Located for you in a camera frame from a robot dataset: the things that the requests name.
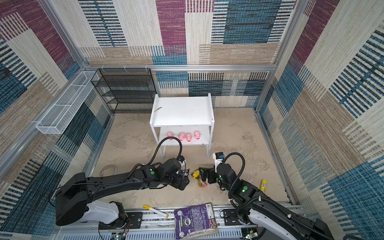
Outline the yellow toy figure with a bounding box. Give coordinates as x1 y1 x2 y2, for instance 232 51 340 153
192 170 200 179

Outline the black purple Kuromi figurine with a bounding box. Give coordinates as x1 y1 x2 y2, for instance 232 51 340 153
183 169 190 177

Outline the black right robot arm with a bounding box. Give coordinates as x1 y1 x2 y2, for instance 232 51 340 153
199 163 334 240

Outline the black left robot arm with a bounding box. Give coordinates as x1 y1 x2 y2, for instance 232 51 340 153
55 158 189 227

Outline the white two-tier shelf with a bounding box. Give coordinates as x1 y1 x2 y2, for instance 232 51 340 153
150 94 215 157

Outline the doll toy figure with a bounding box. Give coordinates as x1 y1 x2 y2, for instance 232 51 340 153
198 180 207 188

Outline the yellow white marker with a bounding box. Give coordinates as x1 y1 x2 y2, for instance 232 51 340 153
143 205 169 219

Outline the purple toy package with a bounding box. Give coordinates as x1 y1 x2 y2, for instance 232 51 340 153
174 203 219 240

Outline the yellow small bottle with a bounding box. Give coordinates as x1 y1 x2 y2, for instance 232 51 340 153
260 179 268 193

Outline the clear tape roll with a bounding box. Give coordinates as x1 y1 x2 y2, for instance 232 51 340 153
100 165 118 177

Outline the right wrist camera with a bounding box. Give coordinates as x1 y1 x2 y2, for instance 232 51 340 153
213 152 225 172

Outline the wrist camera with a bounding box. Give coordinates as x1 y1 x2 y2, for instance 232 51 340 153
213 152 225 172
177 155 186 169

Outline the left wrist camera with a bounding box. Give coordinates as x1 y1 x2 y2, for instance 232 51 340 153
177 155 186 169

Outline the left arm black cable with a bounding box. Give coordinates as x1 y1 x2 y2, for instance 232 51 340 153
119 136 184 181

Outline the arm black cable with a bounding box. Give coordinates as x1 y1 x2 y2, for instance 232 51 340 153
220 152 334 240
119 136 184 181

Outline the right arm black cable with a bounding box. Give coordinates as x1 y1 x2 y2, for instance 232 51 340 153
220 152 334 240

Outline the black wire mesh shelf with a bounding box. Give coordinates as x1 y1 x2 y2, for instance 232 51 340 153
91 68 157 114

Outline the white wire mesh basket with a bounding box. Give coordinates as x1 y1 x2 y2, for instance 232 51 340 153
36 71 95 135

